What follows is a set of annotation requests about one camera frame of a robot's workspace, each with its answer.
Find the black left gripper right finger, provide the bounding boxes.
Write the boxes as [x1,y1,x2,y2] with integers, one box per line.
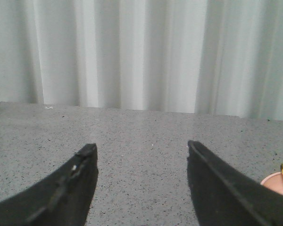
[187,140,283,226]

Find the white curtain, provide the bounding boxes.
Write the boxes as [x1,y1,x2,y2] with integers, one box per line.
[0,0,283,120]

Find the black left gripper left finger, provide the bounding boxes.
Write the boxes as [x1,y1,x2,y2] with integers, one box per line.
[0,144,99,226]

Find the pink plate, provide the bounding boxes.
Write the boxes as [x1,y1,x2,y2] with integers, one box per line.
[260,172,283,195]

